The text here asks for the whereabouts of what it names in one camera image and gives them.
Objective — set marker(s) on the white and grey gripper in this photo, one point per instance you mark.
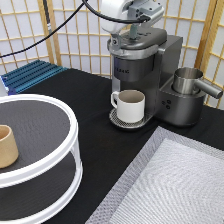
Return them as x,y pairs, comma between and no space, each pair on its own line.
131,10

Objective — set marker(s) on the grey pod coffee machine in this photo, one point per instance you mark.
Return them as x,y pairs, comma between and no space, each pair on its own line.
148,64

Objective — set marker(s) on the wooden shoji folding screen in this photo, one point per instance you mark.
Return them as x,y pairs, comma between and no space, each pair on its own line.
65,33

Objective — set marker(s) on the white ceramic mug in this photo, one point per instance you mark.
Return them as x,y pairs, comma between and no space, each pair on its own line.
129,105

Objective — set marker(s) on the steel milk frother jug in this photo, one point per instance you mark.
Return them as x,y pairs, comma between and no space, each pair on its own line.
189,81

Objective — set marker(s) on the blue ribbed metal block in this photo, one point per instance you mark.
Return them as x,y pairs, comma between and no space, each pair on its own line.
29,75

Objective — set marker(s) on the grey woven placemat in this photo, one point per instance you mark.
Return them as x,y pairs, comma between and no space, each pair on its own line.
172,180

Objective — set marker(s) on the tan wooden cup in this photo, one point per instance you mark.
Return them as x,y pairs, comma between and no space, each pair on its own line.
8,147

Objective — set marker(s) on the white two-tier round shelf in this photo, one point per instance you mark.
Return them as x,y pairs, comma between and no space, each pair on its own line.
48,171

